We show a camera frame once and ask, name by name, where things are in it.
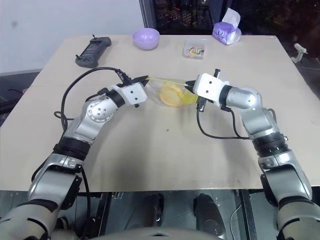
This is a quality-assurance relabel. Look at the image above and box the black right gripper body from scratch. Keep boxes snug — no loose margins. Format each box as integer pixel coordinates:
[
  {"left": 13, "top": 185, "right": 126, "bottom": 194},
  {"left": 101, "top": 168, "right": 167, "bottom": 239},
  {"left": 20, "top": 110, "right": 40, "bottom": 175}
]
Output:
[{"left": 195, "top": 96, "right": 207, "bottom": 111}]

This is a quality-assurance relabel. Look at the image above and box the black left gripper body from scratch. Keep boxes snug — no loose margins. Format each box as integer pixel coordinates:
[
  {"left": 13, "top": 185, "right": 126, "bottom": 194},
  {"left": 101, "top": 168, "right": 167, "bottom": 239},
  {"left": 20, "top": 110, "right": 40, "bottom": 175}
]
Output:
[{"left": 124, "top": 76, "right": 143, "bottom": 87}]

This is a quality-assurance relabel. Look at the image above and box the clear yellow-zip plastic bag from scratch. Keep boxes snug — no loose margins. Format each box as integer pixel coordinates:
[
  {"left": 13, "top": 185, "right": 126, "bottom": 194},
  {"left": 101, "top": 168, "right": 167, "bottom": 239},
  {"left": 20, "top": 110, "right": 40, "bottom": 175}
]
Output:
[{"left": 144, "top": 76, "right": 201, "bottom": 109}]

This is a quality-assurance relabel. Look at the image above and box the round golden checkered bread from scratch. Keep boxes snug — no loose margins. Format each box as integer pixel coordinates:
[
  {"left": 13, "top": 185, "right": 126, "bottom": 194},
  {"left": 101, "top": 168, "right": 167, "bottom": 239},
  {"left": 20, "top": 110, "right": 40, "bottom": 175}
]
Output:
[{"left": 158, "top": 84, "right": 183, "bottom": 108}]

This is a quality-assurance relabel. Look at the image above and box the clear box with coloured clips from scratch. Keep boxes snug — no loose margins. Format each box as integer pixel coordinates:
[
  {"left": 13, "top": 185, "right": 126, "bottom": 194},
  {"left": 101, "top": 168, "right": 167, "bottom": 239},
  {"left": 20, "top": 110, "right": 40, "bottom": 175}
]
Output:
[{"left": 183, "top": 38, "right": 209, "bottom": 60}]

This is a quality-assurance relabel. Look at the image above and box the purple plastic bowl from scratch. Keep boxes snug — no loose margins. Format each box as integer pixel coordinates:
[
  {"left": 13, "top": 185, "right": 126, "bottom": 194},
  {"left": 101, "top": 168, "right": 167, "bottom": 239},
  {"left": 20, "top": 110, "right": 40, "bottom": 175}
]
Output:
[{"left": 132, "top": 27, "right": 161, "bottom": 51}]

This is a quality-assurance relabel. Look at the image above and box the dark grey remote controller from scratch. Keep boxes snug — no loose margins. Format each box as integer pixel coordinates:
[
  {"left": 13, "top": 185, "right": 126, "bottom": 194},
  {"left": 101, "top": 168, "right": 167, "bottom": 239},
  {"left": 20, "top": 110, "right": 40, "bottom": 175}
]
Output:
[{"left": 74, "top": 34, "right": 112, "bottom": 69}]

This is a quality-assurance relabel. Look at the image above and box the purple tissue pack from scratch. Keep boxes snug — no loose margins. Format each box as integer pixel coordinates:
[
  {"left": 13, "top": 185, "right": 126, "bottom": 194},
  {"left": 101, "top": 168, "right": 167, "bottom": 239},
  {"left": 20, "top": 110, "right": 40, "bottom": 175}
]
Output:
[{"left": 211, "top": 7, "right": 243, "bottom": 46}]

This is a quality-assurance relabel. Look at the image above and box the dark rounded shape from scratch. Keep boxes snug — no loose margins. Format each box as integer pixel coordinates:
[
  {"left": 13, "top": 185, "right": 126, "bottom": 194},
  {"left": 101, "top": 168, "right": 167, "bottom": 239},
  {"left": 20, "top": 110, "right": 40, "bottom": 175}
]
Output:
[
  {"left": 193, "top": 194, "right": 226, "bottom": 238},
  {"left": 143, "top": 194, "right": 165, "bottom": 228}
]

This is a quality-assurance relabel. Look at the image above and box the black table leg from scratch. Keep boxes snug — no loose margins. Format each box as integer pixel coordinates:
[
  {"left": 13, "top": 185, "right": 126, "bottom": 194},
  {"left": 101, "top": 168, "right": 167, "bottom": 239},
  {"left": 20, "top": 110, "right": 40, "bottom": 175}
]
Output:
[
  {"left": 95, "top": 191, "right": 114, "bottom": 236},
  {"left": 234, "top": 189, "right": 259, "bottom": 240}
]

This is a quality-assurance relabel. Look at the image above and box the grey robot torso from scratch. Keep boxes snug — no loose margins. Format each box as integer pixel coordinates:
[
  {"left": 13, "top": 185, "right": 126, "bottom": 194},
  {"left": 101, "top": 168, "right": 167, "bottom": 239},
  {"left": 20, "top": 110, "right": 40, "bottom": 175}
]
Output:
[{"left": 49, "top": 225, "right": 226, "bottom": 240}]

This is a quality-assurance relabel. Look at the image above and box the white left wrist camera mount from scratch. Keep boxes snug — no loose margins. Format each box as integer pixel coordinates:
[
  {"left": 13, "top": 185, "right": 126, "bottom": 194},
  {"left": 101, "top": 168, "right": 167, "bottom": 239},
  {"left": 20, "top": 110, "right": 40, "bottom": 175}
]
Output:
[{"left": 116, "top": 82, "right": 149, "bottom": 106}]

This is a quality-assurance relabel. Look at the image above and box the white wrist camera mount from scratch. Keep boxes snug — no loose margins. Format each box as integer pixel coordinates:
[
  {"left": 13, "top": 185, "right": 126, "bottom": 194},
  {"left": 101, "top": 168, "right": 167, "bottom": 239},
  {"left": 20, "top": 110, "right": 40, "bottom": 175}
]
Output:
[
  {"left": 193, "top": 72, "right": 231, "bottom": 104},
  {"left": 116, "top": 82, "right": 149, "bottom": 106}
]

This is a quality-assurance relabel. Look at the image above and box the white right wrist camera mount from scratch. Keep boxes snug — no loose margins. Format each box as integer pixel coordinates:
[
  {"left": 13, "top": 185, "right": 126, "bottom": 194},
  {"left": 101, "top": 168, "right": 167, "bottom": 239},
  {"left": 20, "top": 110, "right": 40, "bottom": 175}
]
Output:
[{"left": 193, "top": 72, "right": 231, "bottom": 104}]

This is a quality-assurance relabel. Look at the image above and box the white clamp bracket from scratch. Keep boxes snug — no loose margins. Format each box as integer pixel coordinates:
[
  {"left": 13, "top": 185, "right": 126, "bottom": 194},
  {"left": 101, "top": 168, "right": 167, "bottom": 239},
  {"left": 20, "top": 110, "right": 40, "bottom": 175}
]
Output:
[{"left": 290, "top": 43, "right": 309, "bottom": 64}]

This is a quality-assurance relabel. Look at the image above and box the thin white cable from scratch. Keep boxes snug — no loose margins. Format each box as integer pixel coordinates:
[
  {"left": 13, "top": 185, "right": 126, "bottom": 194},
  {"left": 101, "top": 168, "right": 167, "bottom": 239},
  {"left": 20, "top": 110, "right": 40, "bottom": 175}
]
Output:
[{"left": 229, "top": 204, "right": 244, "bottom": 236}]

